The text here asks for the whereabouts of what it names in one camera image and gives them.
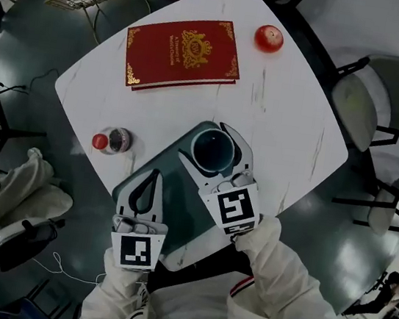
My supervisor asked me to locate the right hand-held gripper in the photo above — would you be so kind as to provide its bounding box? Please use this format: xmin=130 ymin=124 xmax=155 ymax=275
xmin=165 ymin=115 xmax=275 ymax=247

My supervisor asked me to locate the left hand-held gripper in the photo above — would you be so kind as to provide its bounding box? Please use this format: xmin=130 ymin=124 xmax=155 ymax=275
xmin=104 ymin=162 xmax=178 ymax=275

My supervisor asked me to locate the teal cup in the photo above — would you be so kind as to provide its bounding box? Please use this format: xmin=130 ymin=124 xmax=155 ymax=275
xmin=186 ymin=124 xmax=240 ymax=176

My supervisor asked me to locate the grey-green rectangular tray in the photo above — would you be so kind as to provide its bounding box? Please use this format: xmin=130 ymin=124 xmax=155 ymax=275
xmin=103 ymin=107 xmax=245 ymax=265

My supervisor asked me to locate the person's right forearm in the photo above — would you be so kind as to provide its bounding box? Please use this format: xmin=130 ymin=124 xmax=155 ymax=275
xmin=224 ymin=211 xmax=335 ymax=319

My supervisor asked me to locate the person's left forearm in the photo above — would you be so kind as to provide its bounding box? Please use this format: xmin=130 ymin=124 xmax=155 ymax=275
xmin=98 ymin=246 xmax=156 ymax=297

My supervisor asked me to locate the clear bottle with red cap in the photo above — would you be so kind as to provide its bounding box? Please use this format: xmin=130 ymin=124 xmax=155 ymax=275
xmin=90 ymin=123 xmax=136 ymax=159

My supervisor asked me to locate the person's white jacket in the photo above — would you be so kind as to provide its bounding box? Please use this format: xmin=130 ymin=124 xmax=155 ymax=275
xmin=79 ymin=249 xmax=388 ymax=319

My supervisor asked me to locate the red hardcover book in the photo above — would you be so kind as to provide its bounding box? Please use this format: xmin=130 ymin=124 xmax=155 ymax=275
xmin=119 ymin=6 xmax=249 ymax=107

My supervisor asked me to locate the red apple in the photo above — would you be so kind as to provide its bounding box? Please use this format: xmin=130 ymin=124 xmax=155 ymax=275
xmin=251 ymin=22 xmax=287 ymax=56

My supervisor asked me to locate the grey chair with black legs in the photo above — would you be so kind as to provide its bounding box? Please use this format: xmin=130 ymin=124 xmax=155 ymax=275
xmin=323 ymin=47 xmax=399 ymax=158
xmin=328 ymin=146 xmax=399 ymax=238

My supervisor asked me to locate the white floor cable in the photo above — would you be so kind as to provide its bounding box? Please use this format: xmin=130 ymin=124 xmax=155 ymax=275
xmin=29 ymin=248 xmax=111 ymax=287

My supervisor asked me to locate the black floor cable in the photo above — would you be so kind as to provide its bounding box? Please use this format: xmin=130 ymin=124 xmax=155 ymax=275
xmin=27 ymin=65 xmax=62 ymax=95

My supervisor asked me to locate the yellow floor cable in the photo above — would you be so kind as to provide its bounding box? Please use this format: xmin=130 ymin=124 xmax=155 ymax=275
xmin=78 ymin=0 xmax=154 ymax=52

